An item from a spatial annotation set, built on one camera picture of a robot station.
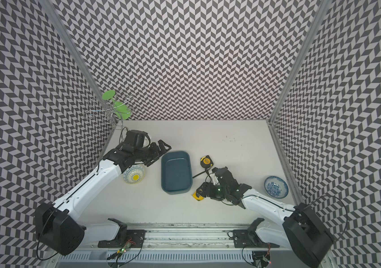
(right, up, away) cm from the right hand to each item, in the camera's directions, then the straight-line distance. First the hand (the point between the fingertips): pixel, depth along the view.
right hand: (202, 195), depth 81 cm
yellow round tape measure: (-2, -2, +2) cm, 4 cm away
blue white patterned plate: (+39, +2, +6) cm, 39 cm away
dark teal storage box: (-14, +9, +8) cm, 19 cm away
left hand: (-18, +21, -2) cm, 27 cm away
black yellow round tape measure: (+2, +14, +15) cm, 21 cm away
